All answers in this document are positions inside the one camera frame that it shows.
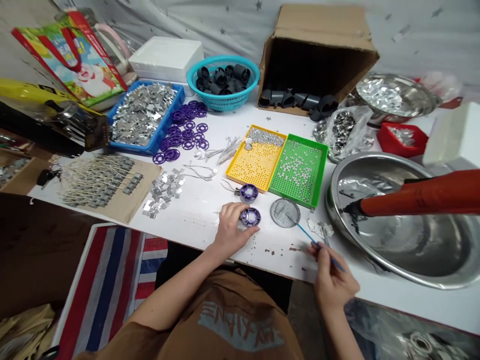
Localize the person's right hand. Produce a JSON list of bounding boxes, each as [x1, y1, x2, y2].
[[305, 241, 362, 313]]

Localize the person's left hand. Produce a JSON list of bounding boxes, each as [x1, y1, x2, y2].
[[216, 202, 262, 260]]

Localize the grey cylinder with purple spool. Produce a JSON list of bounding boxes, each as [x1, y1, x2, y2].
[[239, 206, 262, 229], [221, 179, 260, 204]]

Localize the thin blue stick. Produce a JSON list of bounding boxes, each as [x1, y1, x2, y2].
[[297, 222, 347, 273]]

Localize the round grey glue dish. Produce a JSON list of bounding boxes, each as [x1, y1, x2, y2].
[[269, 197, 302, 229]]

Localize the white paper scraps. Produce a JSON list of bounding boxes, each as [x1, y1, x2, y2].
[[306, 216, 335, 239]]

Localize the yellow perforated tray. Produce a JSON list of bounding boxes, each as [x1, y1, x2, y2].
[[225, 124, 289, 194]]

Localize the metal coil spring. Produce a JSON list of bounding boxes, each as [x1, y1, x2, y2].
[[216, 147, 238, 166]]

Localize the pile of small metal squares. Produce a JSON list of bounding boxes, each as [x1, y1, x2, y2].
[[141, 168, 187, 221]]

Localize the clear plastic bag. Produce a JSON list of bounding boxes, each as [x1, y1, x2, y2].
[[344, 297, 480, 360]]

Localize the green perforated tray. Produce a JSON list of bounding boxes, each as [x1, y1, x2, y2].
[[267, 133, 329, 209]]

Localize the large steel basin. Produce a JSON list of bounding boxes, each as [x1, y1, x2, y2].
[[325, 151, 480, 290]]

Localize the person's body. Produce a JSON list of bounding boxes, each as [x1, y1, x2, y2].
[[74, 262, 305, 360]]

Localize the brown paper sheet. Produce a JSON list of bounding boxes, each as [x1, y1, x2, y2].
[[55, 152, 165, 226]]

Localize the pile of purple spools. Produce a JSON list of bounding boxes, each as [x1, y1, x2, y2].
[[152, 100, 209, 166]]

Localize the blue plastic tray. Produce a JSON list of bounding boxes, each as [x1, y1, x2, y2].
[[106, 79, 186, 156]]

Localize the red tube with black tip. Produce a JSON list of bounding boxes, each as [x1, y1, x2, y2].
[[347, 169, 480, 219]]

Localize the teal plastic basket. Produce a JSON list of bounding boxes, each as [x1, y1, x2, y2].
[[186, 55, 262, 113]]

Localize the red white blue striped cloth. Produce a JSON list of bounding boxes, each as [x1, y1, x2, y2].
[[55, 224, 170, 355]]

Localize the pile of shiny metal tabs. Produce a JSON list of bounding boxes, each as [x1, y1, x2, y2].
[[110, 82, 178, 147]]

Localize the pile of black plastic tubes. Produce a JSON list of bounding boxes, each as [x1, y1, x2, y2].
[[259, 87, 339, 122]]

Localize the plastic bag of metal caps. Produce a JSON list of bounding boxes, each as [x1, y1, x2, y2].
[[312, 104, 377, 164]]

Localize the heap of black tubes in basket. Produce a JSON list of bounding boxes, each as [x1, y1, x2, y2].
[[194, 62, 252, 96]]

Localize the red bin of metal parts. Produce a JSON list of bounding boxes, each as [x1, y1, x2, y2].
[[376, 121, 429, 159]]

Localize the white foam box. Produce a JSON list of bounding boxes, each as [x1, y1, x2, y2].
[[127, 35, 206, 85]]

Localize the black key bunch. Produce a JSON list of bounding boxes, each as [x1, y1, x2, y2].
[[35, 166, 64, 187]]

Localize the white foam block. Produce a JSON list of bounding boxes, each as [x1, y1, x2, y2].
[[422, 101, 480, 170]]

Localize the steel bowl of metal pieces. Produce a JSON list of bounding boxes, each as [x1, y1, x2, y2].
[[354, 72, 444, 125]]

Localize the brown cardboard box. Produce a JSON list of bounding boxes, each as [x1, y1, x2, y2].
[[256, 3, 380, 114]]

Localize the pink and white kettle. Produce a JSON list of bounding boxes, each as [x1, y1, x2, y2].
[[92, 22, 138, 86]]

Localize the yellow and black machine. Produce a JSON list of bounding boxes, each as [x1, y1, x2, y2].
[[0, 77, 110, 159]]

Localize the cardboard box of metal pieces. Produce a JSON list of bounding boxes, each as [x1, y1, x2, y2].
[[0, 147, 39, 197]]

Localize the clear bag with red contents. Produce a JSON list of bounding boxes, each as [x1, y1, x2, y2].
[[419, 71, 465, 110]]

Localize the colourful cartoon shopping bag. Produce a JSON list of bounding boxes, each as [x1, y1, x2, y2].
[[10, 10, 131, 110]]

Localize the brown paper bags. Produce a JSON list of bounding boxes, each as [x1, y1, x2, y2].
[[0, 302, 58, 360]]

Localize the loose thin wires with tabs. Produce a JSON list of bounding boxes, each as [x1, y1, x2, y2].
[[182, 162, 221, 184]]

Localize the bundle of thin wires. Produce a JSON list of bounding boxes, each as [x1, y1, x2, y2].
[[193, 136, 244, 160]]

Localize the row of wired metal clips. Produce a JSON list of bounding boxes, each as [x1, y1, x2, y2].
[[59, 155, 137, 210]]

